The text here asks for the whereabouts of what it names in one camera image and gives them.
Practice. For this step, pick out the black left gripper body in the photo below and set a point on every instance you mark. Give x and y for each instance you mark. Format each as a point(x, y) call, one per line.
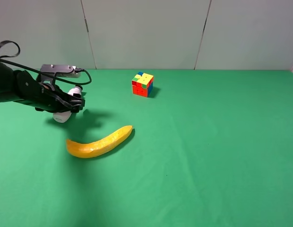
point(30, 92)

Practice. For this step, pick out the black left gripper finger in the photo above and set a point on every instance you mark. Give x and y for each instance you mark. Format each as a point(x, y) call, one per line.
point(60, 109)
point(74, 98)

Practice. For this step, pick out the white bottle with black brush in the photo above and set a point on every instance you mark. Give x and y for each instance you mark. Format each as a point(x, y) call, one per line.
point(64, 116)

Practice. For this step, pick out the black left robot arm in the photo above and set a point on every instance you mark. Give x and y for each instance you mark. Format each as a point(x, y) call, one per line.
point(57, 84)

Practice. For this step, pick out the yellow banana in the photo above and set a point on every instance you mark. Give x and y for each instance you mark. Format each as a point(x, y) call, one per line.
point(100, 147)

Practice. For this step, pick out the multicoloured puzzle cube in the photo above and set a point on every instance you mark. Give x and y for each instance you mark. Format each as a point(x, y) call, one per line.
point(142, 84)

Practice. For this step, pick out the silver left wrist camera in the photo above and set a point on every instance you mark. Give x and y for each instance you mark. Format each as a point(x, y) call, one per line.
point(67, 71)

